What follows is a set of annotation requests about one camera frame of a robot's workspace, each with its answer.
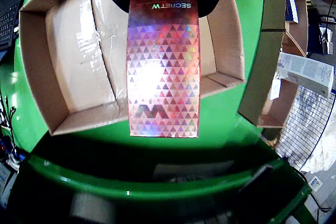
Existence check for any cardboard box holding white cartons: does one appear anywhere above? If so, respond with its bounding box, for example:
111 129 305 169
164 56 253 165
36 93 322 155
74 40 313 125
237 28 308 130

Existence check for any orange holographic carton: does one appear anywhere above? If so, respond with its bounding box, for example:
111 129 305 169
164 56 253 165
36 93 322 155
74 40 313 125
127 0 202 138

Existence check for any black laptop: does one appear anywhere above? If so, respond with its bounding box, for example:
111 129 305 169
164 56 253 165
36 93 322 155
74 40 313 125
0 0 34 51

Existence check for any blue pallet cage with goods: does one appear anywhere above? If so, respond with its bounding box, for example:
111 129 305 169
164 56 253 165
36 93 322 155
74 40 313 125
274 84 336 175

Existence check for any small white paper label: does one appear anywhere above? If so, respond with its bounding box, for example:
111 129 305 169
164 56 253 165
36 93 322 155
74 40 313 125
307 175 323 193

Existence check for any green machine housing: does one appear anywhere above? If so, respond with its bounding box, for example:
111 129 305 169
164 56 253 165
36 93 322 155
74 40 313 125
0 134 318 224

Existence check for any cardboard tray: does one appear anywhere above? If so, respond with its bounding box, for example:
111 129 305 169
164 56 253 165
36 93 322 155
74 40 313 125
18 0 246 137

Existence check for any tall white carton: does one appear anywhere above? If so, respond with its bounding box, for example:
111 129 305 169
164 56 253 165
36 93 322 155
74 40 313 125
276 52 335 98

